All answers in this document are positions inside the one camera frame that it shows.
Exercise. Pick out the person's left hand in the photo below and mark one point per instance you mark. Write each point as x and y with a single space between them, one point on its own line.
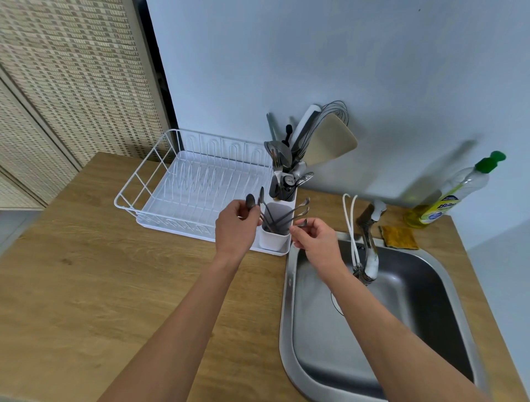
232 232

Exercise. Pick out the person's right hand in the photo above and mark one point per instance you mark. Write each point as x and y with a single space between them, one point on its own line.
321 248

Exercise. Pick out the yellow sponge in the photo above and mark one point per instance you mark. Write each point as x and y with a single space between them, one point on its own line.
399 237

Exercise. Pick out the person's left thumb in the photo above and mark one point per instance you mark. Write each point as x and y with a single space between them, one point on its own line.
256 219

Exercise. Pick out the white utensil holder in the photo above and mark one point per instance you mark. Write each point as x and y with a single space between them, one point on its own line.
285 192

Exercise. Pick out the white cutlery cup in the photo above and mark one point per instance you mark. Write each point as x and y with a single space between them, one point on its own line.
275 238

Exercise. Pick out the dish soap bottle green cap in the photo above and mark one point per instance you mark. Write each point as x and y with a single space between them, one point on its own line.
451 194

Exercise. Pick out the steel sink basin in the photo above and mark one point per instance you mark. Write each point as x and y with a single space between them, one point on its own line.
418 298

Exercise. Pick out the white drain tray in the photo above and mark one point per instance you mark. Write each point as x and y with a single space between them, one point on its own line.
198 198

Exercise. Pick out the person's left forearm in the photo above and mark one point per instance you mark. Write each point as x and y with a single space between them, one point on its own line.
182 331

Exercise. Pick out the steel spoon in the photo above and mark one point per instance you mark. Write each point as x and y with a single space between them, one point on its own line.
263 203
296 217
302 223
250 201
296 209

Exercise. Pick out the person's right thumb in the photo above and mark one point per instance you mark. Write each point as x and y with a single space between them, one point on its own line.
297 238

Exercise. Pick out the person's right forearm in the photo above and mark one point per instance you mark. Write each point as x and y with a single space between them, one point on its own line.
397 343

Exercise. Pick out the small woven cabinet panel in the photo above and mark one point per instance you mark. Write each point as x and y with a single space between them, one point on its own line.
29 161

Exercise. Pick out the beige spatula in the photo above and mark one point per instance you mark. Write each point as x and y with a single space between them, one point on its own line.
331 141

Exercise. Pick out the steel ladle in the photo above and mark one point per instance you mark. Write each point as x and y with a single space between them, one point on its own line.
279 151

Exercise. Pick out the steel fork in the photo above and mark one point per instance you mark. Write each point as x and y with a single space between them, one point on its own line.
277 169

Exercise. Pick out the worn white faucet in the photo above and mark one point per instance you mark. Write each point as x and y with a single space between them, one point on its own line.
370 244

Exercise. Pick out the large woven cabinet panel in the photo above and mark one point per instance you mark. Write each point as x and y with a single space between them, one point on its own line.
83 74

